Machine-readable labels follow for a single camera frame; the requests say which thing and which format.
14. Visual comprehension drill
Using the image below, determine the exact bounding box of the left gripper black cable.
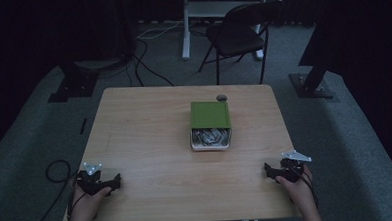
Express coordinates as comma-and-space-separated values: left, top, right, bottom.
66, 176, 90, 221

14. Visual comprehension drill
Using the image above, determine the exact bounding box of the person's left hand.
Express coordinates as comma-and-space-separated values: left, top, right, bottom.
66, 185, 114, 221

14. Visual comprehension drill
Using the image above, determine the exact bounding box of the white desk frame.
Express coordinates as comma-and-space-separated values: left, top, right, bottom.
179, 0, 274, 64

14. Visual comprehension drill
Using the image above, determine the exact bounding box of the black folding chair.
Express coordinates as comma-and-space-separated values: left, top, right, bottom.
194, 0, 288, 88

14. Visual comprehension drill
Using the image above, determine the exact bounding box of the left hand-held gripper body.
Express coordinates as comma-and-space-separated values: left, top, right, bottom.
75, 161, 114, 197

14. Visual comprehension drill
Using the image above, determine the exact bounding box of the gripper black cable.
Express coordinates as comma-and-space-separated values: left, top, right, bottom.
66, 176, 90, 221
295, 166, 320, 209

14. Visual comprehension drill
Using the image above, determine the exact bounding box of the grey round stand base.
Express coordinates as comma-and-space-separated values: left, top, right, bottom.
74, 57, 125, 73

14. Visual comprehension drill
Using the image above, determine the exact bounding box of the black looped floor cable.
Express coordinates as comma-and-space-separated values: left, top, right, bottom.
27, 158, 77, 221

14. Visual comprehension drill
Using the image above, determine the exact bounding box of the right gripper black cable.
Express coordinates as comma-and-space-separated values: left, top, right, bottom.
295, 166, 320, 209

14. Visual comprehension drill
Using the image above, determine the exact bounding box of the black stand with base plate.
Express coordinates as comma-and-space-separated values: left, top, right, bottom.
46, 60, 101, 104

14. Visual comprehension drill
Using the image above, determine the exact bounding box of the small black strip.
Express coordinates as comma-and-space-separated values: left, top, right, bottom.
78, 117, 89, 136

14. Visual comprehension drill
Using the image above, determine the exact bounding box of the pile of silver packets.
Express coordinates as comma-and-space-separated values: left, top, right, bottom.
191, 127, 232, 148

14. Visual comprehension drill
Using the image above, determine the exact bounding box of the green box sleeve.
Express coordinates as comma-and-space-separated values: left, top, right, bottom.
189, 99, 233, 132

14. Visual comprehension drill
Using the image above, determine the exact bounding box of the white box drawer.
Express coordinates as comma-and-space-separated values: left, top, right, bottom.
189, 126, 234, 153

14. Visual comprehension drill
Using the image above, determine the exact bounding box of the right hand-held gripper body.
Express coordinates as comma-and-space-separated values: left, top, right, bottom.
277, 149, 313, 184

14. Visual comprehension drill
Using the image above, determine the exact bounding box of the black slanted stand with base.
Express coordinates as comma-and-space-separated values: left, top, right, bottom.
288, 50, 336, 101

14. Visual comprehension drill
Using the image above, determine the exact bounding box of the person's right hand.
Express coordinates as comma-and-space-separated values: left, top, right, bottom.
275, 164, 319, 215

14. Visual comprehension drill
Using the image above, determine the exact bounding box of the white floor cable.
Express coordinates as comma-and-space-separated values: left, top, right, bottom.
135, 19, 186, 41

